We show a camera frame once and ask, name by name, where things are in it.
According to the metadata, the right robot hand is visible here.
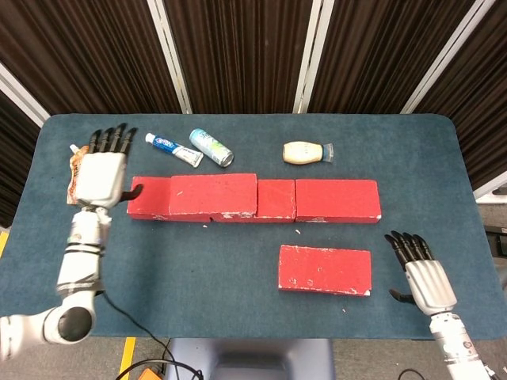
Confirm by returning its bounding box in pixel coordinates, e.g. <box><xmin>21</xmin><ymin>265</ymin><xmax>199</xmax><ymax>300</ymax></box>
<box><xmin>384</xmin><ymin>230</ymin><xmax>459</xmax><ymax>317</ymax></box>

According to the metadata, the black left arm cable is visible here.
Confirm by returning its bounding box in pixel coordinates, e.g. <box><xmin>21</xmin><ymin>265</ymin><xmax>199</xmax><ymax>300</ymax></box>
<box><xmin>94</xmin><ymin>290</ymin><xmax>207</xmax><ymax>380</ymax></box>

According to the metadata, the red brick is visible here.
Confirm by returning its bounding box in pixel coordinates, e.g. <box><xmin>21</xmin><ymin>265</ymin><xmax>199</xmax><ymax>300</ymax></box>
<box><xmin>168</xmin><ymin>173</ymin><xmax>259</xmax><ymax>218</ymax></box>
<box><xmin>277</xmin><ymin>244</ymin><xmax>373</xmax><ymax>298</ymax></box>
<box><xmin>295</xmin><ymin>179</ymin><xmax>383</xmax><ymax>226</ymax></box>
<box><xmin>126</xmin><ymin>176</ymin><xmax>213</xmax><ymax>223</ymax></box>
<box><xmin>211</xmin><ymin>178</ymin><xmax>297</xmax><ymax>222</ymax></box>

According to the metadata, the orange sauce spout pouch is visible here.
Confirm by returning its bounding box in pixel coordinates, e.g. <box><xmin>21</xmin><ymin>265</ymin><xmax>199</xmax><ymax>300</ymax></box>
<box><xmin>66</xmin><ymin>143</ymin><xmax>90</xmax><ymax>206</ymax></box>

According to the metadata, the light blue drink can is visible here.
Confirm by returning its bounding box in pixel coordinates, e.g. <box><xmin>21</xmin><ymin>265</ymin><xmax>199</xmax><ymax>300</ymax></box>
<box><xmin>189</xmin><ymin>127</ymin><xmax>235</xmax><ymax>168</ymax></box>

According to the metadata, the blue white toothpaste tube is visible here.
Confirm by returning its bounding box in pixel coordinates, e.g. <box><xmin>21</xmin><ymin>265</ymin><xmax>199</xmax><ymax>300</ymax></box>
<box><xmin>144</xmin><ymin>132</ymin><xmax>204</xmax><ymax>169</ymax></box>

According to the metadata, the white partition frame post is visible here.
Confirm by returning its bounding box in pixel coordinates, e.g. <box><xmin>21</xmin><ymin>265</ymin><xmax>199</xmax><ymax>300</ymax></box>
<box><xmin>0</xmin><ymin>63</ymin><xmax>51</xmax><ymax>127</ymax></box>
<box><xmin>473</xmin><ymin>173</ymin><xmax>507</xmax><ymax>201</ymax></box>
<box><xmin>292</xmin><ymin>0</ymin><xmax>335</xmax><ymax>115</ymax></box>
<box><xmin>399</xmin><ymin>0</ymin><xmax>498</xmax><ymax>115</ymax></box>
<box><xmin>146</xmin><ymin>0</ymin><xmax>194</xmax><ymax>115</ymax></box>

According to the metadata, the blue felt table cover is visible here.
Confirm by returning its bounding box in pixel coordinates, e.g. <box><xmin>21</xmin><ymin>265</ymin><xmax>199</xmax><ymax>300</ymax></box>
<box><xmin>0</xmin><ymin>113</ymin><xmax>507</xmax><ymax>341</ymax></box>

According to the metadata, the cream mayonnaise squeeze bottle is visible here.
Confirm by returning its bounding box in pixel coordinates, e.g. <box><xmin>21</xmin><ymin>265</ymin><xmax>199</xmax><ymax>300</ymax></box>
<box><xmin>282</xmin><ymin>141</ymin><xmax>334</xmax><ymax>165</ymax></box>

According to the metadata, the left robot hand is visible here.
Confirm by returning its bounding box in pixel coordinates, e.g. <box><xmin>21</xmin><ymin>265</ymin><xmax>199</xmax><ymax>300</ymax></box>
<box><xmin>74</xmin><ymin>123</ymin><xmax>144</xmax><ymax>211</ymax></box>

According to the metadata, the orange box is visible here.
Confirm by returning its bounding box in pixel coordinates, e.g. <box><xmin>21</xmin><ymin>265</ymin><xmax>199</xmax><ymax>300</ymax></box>
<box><xmin>136</xmin><ymin>367</ymin><xmax>166</xmax><ymax>380</ymax></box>

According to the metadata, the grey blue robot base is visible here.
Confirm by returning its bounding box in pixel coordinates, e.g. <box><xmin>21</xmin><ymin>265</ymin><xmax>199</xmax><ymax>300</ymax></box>
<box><xmin>164</xmin><ymin>338</ymin><xmax>336</xmax><ymax>380</ymax></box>

